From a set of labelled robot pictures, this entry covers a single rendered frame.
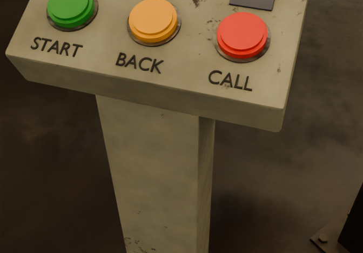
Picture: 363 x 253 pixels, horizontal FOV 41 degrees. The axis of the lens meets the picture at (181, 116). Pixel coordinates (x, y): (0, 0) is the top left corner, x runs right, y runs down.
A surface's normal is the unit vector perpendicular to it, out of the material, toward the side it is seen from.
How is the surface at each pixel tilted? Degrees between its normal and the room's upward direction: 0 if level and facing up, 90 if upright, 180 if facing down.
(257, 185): 0
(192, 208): 90
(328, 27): 0
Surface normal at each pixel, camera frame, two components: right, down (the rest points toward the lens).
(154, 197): -0.29, 0.70
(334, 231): -0.01, -0.69
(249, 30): -0.11, -0.40
